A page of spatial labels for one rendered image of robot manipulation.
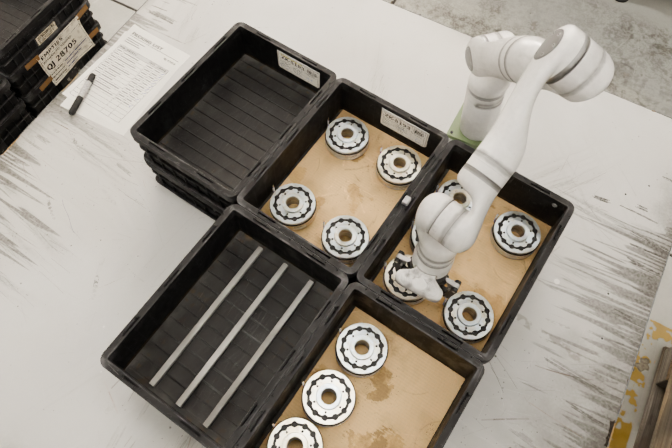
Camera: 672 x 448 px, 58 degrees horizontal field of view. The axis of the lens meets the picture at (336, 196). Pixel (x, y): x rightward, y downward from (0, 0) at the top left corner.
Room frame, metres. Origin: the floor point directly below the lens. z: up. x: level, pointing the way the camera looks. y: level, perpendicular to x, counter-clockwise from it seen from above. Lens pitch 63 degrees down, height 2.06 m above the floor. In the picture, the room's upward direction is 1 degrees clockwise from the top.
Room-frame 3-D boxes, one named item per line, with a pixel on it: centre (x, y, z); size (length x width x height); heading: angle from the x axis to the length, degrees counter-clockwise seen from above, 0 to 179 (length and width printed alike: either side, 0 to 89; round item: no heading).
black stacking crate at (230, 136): (0.82, 0.23, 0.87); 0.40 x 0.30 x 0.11; 147
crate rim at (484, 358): (0.49, -0.27, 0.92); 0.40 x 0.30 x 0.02; 147
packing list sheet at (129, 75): (1.06, 0.59, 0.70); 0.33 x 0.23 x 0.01; 152
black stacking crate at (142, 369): (0.32, 0.20, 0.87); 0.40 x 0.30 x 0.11; 147
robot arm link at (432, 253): (0.43, -0.18, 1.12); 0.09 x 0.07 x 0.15; 50
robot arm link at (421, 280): (0.40, -0.17, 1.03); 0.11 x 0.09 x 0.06; 152
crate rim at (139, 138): (0.82, 0.23, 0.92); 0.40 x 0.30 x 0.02; 147
